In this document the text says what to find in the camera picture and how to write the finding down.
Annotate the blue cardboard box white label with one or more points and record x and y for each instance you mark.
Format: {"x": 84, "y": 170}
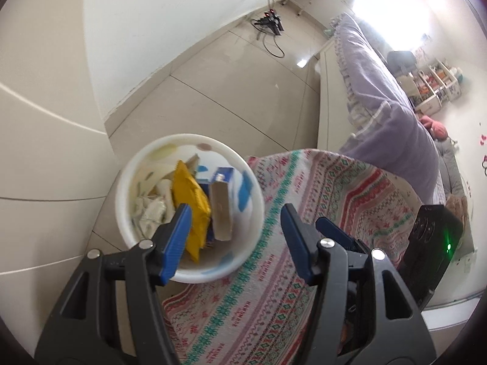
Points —
{"x": 221, "y": 209}

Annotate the white storage shelf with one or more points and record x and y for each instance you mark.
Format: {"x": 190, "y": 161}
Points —
{"x": 433, "y": 83}

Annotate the white bed frame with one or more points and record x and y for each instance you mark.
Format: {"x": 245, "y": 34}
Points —
{"x": 327, "y": 102}

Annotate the white dotted trash bin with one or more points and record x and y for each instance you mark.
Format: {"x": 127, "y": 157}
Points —
{"x": 243, "y": 243}

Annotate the pink plush toy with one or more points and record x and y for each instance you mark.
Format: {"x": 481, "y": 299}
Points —
{"x": 435, "y": 127}

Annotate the purple blanket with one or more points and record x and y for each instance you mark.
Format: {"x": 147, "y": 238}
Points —
{"x": 395, "y": 137}

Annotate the white paper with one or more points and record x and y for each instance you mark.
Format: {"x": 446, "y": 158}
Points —
{"x": 152, "y": 213}

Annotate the yellow crinkled wrapper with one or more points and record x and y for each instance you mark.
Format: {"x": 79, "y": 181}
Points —
{"x": 190, "y": 197}

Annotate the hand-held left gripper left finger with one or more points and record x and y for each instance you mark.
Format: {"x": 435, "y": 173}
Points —
{"x": 177, "y": 243}

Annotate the white nut snack packet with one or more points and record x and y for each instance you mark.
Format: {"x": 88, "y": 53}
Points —
{"x": 159, "y": 184}

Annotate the black chair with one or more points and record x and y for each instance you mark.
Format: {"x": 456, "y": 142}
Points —
{"x": 401, "y": 61}

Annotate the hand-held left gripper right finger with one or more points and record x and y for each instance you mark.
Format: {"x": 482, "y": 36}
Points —
{"x": 298, "y": 243}

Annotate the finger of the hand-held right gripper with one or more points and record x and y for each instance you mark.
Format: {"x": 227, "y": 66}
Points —
{"x": 334, "y": 232}

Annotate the patterned red green cloth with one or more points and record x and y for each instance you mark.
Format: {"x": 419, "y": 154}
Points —
{"x": 304, "y": 182}

